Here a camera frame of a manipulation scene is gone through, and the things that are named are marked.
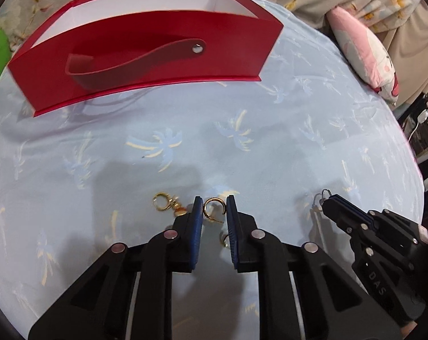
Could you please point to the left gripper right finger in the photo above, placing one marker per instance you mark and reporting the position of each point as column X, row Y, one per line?
column 303, row 293

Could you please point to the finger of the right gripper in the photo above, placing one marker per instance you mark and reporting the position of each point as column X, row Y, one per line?
column 329, row 210
column 351, row 211

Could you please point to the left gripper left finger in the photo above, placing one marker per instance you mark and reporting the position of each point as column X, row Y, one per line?
column 127, row 292

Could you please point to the silver hoop earring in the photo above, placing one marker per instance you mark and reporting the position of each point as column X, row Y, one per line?
column 320, row 198

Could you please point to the gold clasp charm earring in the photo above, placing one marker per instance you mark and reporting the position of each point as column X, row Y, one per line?
column 163, row 201

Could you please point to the red jewelry box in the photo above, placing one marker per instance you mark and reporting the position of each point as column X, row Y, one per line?
column 91, row 48

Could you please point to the small gold hoop earring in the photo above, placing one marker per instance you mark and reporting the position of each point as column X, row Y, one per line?
column 224, row 240

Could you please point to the light blue bed sheet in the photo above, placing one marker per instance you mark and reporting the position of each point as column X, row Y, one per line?
column 78, row 179

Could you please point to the pink white pillow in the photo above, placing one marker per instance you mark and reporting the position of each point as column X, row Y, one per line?
column 365, row 53

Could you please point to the white charger with cable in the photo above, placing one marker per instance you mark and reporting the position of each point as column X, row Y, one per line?
column 420, row 120

